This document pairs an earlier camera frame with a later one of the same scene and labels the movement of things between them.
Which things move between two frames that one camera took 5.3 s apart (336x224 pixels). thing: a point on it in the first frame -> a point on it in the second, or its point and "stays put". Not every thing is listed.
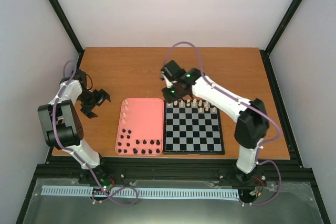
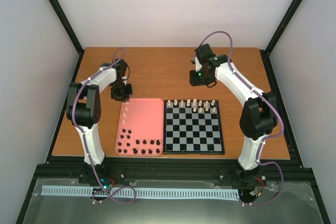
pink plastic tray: x=140 y=127 stays put
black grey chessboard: x=192 y=127 stays put
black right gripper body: x=175 y=95 -> x=201 y=79
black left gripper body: x=90 y=99 -> x=122 y=93
